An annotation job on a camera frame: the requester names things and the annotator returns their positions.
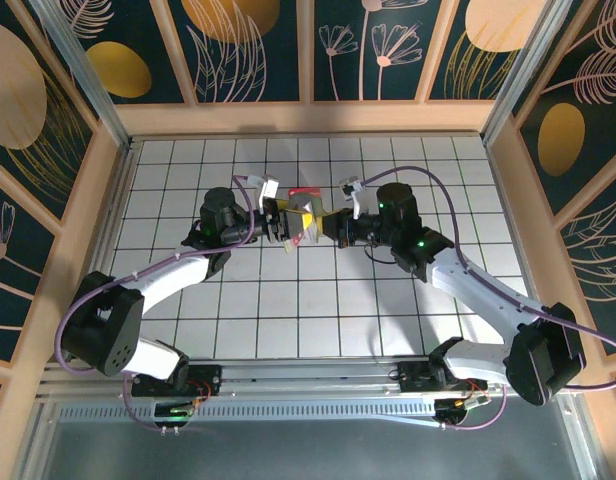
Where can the green card holder wallet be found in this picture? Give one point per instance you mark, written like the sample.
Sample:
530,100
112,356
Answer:
318,207

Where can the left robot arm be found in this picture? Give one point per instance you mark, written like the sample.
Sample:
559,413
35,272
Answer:
173,280

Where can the red card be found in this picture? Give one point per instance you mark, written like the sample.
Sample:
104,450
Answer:
305,192

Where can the black controller board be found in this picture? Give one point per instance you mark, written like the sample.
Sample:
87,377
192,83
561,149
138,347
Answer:
458,412
173,412

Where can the grey metal shelf panel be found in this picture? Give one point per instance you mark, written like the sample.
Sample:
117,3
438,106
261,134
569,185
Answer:
308,450

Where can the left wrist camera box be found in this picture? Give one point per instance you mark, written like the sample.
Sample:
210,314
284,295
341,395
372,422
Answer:
268,187

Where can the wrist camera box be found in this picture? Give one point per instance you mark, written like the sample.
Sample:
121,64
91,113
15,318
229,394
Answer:
349,186
268,187

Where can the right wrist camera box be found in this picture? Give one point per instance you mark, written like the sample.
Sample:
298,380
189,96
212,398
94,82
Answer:
349,186

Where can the aluminium side rail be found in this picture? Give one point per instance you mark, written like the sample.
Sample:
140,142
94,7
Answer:
119,200

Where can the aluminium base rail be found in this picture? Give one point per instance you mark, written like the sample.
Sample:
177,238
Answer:
308,375

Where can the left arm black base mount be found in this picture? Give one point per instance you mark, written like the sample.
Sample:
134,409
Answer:
208,375

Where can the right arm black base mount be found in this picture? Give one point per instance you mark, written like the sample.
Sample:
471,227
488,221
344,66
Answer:
413,375

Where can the aluminium corner post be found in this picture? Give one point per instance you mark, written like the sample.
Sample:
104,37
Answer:
83,65
528,60

